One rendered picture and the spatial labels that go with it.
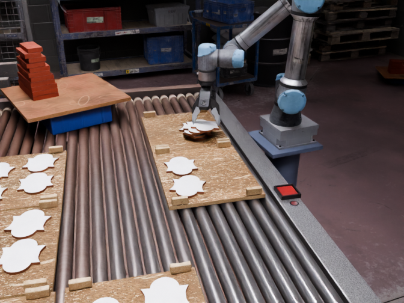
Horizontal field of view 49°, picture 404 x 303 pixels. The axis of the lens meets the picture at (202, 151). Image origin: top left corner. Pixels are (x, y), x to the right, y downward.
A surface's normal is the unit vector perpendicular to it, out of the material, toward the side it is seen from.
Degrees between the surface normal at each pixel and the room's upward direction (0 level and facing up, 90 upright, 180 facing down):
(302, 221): 0
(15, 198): 0
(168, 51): 90
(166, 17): 96
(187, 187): 0
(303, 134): 90
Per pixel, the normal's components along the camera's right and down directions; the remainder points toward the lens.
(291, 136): 0.36, 0.43
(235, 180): 0.00, -0.89
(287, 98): -0.10, 0.56
